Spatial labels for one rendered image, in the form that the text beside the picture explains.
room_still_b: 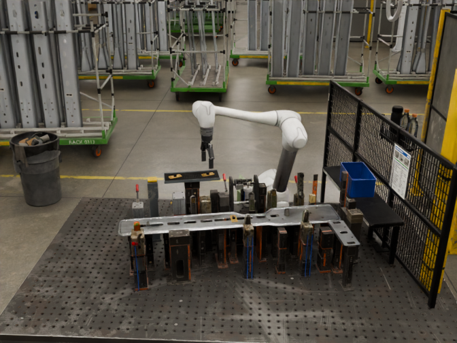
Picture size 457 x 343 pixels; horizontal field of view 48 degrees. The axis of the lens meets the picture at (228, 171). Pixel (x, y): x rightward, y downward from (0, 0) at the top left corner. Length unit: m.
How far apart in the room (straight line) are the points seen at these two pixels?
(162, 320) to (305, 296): 0.83
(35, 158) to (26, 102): 1.92
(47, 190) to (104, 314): 2.97
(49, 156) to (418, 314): 3.94
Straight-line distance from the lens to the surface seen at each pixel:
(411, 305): 3.16
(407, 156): 3.21
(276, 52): 9.91
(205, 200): 3.27
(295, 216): 3.28
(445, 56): 5.51
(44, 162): 5.66
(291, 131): 3.30
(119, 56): 10.71
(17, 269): 4.88
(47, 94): 7.29
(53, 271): 3.44
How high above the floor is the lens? 2.55
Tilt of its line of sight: 24 degrees down
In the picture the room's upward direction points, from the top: straight up
